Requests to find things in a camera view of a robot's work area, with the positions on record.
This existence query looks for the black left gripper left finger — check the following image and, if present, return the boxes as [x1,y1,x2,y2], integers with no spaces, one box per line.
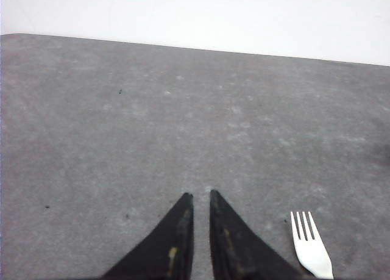
[102,193,194,279]

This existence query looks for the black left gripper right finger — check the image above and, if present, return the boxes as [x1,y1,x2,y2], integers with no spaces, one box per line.
[210,190,303,279]

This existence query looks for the white plastic fork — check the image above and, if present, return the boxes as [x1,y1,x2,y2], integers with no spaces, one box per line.
[290,211,334,279]

